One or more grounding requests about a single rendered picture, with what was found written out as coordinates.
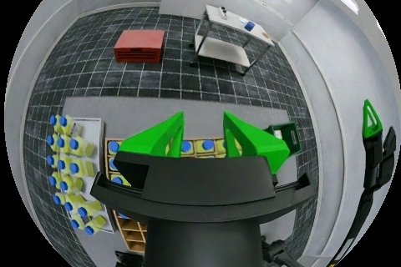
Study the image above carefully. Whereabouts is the brown cardboard carton with dividers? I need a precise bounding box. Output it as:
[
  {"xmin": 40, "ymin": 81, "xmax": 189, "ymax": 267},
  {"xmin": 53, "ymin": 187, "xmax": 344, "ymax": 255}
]
[{"xmin": 106, "ymin": 137, "xmax": 226, "ymax": 253}]

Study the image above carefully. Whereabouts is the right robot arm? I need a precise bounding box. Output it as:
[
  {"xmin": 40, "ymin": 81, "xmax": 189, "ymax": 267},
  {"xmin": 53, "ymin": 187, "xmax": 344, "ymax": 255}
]
[{"xmin": 261, "ymin": 126, "xmax": 397, "ymax": 267}]

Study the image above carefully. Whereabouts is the green plastic crate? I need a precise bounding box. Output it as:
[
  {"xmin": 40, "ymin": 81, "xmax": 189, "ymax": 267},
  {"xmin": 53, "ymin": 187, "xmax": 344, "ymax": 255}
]
[{"xmin": 264, "ymin": 121, "xmax": 302, "ymax": 160}]

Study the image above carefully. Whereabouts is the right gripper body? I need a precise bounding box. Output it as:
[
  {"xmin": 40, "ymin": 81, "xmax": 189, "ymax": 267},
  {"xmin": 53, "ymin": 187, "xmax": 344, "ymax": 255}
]
[{"xmin": 362, "ymin": 128, "xmax": 383, "ymax": 169}]

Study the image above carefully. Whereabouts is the white rimmed tray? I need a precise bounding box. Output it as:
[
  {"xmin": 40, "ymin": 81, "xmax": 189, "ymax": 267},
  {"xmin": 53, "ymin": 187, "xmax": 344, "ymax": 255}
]
[{"xmin": 58, "ymin": 118, "xmax": 117, "ymax": 234}]

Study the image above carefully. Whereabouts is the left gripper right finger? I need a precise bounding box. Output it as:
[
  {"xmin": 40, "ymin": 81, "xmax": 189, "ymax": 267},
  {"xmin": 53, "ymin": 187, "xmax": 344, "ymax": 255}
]
[{"xmin": 223, "ymin": 111, "xmax": 290, "ymax": 174}]

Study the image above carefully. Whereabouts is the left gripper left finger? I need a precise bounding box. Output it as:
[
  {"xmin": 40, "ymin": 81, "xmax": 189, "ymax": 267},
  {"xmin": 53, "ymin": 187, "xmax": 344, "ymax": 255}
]
[{"xmin": 118, "ymin": 111, "xmax": 184, "ymax": 157}]

